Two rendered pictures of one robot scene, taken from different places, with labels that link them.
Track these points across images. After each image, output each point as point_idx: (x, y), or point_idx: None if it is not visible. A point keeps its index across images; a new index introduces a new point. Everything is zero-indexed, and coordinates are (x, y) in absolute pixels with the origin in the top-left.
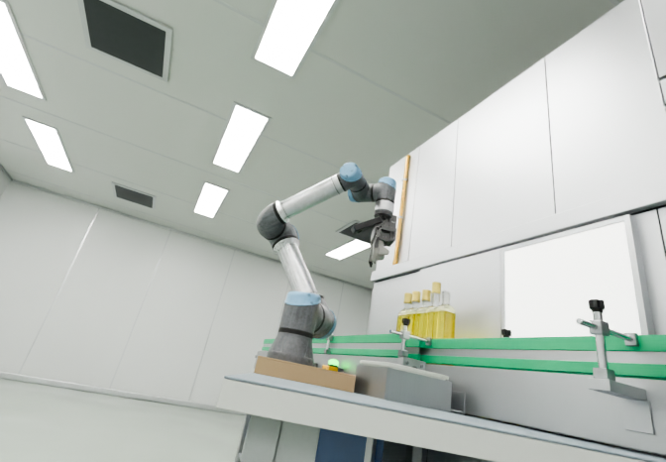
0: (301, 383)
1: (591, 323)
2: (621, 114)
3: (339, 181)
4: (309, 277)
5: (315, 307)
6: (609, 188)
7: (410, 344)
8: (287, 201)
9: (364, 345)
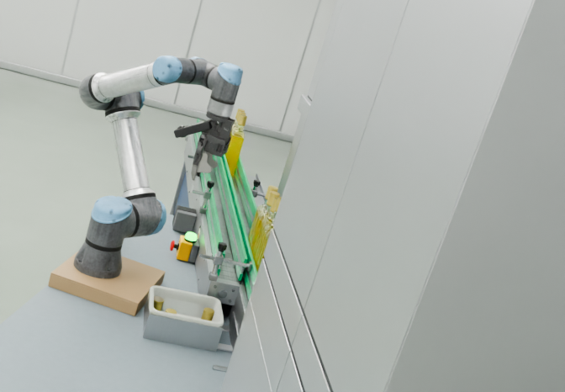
0: (71, 314)
1: (224, 370)
2: None
3: (154, 77)
4: (139, 166)
5: (119, 224)
6: None
7: (241, 258)
8: (103, 83)
9: (214, 233)
